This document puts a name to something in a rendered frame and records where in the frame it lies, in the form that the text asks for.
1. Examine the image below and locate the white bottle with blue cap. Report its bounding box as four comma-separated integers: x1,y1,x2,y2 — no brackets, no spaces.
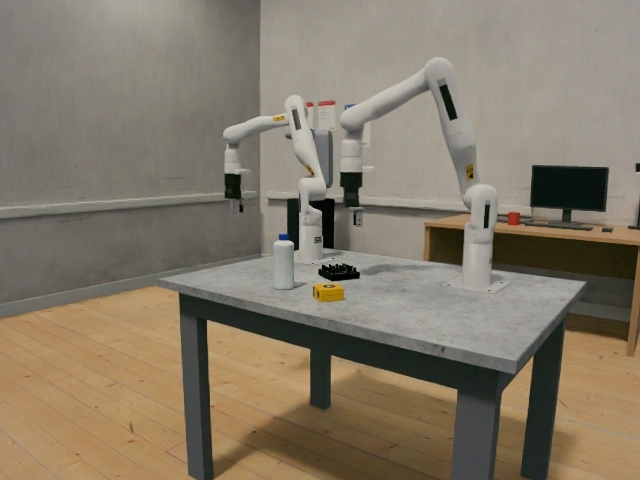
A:
273,234,294,290

